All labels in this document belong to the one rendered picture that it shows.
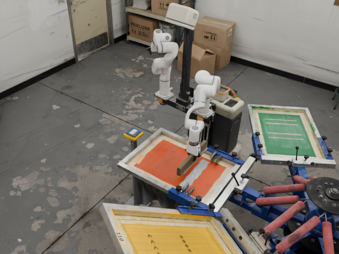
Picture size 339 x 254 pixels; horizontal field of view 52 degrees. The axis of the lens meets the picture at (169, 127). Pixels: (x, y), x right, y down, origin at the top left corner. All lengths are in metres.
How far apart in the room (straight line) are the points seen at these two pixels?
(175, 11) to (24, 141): 2.83
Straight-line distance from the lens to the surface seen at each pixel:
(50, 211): 3.83
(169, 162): 2.77
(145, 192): 2.86
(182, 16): 2.64
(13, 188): 4.18
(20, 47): 5.70
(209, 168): 2.76
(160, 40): 2.93
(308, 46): 6.03
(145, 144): 2.88
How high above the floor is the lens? 2.84
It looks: 37 degrees down
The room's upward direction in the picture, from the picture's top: 2 degrees clockwise
